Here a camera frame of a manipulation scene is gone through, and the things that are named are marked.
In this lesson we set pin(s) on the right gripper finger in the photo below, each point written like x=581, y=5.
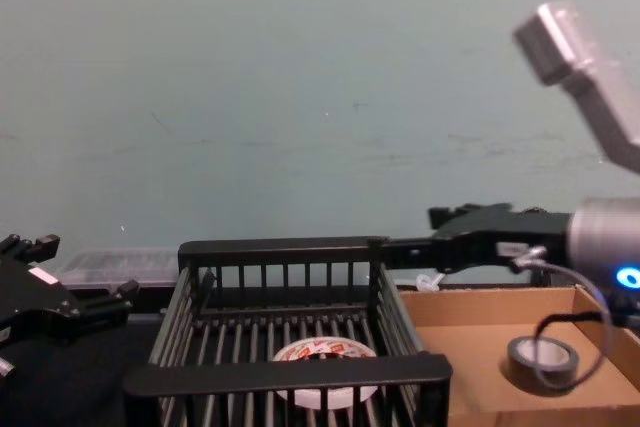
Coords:
x=445, y=216
x=410, y=251

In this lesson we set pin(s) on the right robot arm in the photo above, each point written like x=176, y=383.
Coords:
x=600, y=237

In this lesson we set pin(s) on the silver tape roll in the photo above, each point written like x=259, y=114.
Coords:
x=542, y=362

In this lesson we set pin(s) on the white tape roll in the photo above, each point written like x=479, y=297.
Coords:
x=325, y=349

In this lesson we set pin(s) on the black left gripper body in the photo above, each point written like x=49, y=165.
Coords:
x=35, y=303

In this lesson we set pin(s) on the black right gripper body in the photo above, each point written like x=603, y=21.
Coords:
x=500, y=229

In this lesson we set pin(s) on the black rack with steel bars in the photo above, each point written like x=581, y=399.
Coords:
x=280, y=248

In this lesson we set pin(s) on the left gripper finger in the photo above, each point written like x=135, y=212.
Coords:
x=102, y=307
x=42, y=246

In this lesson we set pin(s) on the shallow brown cardboard tray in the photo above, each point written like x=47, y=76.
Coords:
x=475, y=342

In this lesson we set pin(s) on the clear plastic case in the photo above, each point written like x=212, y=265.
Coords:
x=125, y=267

